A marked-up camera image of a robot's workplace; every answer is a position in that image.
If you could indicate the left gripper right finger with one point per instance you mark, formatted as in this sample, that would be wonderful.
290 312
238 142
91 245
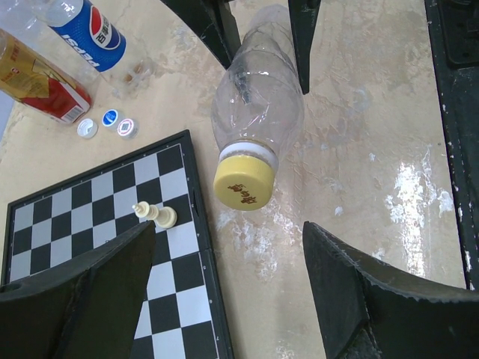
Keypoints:
369 309

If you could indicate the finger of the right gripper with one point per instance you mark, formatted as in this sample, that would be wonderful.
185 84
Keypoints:
213 23
303 20

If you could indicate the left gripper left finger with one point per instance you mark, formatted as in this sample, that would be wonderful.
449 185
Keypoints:
87 307

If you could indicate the yellow cap clear bottle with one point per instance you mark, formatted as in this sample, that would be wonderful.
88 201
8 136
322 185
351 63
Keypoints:
258 108

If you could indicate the pepsi label bottle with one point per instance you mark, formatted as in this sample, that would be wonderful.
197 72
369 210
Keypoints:
83 27

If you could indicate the white pepsi bottle cap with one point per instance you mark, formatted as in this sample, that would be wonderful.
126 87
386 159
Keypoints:
127 128

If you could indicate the blue pocari sweat cap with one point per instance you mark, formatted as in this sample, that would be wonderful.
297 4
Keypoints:
110 119

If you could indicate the amber drink bottle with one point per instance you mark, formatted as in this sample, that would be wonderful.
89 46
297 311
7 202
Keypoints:
36 82

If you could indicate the black white chessboard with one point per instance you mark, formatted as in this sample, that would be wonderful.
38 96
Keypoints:
183 313

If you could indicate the white chess piece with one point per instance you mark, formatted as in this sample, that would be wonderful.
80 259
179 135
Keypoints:
165 217

